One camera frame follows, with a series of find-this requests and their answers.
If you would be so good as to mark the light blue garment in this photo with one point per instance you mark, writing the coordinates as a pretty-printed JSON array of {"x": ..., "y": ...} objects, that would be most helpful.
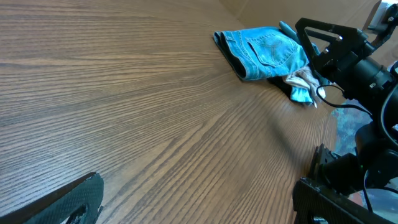
[{"x": 289, "y": 32}]

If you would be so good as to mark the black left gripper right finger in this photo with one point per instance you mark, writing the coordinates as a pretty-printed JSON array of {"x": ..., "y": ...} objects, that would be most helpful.
[{"x": 313, "y": 201}]

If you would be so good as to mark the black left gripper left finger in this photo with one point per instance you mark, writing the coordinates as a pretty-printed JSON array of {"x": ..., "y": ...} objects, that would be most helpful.
[{"x": 77, "y": 202}]

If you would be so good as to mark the dark navy garment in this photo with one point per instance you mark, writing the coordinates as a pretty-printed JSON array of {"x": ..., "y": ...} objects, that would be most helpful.
[{"x": 282, "y": 85}]

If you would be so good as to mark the blue denim jeans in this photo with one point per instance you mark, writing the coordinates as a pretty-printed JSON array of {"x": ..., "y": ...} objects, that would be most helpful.
[{"x": 259, "y": 53}]

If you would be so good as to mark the beige crumpled garment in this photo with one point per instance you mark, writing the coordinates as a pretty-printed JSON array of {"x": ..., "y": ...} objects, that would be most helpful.
[{"x": 304, "y": 86}]

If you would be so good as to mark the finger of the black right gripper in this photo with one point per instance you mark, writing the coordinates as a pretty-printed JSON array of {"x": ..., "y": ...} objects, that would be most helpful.
[{"x": 341, "y": 40}]

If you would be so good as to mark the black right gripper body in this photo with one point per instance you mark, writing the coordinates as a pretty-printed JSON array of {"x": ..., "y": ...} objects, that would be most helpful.
[{"x": 361, "y": 77}]

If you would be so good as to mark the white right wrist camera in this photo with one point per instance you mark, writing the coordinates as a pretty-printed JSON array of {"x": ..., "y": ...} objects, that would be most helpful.
[{"x": 379, "y": 16}]

